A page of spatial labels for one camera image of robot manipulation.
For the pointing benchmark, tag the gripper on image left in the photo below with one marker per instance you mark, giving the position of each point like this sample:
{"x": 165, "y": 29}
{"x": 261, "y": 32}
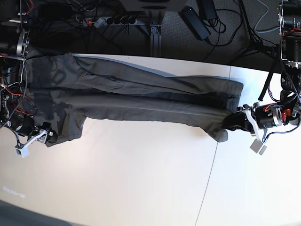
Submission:
{"x": 43, "y": 134}

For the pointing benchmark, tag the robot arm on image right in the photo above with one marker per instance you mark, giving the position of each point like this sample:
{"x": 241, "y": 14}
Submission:
{"x": 286, "y": 110}

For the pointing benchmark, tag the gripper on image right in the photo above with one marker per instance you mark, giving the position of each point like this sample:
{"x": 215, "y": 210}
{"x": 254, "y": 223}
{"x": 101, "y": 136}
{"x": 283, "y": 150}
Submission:
{"x": 256, "y": 119}

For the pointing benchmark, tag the aluminium frame post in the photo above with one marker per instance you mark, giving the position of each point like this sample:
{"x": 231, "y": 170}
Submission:
{"x": 152, "y": 27}

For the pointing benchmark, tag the grey T-shirt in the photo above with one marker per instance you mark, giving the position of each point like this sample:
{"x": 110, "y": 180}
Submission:
{"x": 67, "y": 89}

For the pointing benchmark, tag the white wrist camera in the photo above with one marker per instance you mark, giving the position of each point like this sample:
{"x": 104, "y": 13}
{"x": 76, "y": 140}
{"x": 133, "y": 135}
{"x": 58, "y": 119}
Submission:
{"x": 22, "y": 150}
{"x": 258, "y": 147}

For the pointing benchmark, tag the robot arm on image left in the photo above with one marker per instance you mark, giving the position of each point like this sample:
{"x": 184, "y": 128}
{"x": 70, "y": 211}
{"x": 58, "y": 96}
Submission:
{"x": 16, "y": 108}

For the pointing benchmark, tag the black power strip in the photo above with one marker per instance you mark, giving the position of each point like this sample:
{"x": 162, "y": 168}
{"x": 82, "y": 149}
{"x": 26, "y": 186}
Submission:
{"x": 98, "y": 22}

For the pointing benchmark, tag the black power adapter brick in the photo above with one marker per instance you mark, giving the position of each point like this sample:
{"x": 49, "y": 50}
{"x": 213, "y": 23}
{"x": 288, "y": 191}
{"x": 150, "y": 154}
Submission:
{"x": 194, "y": 23}

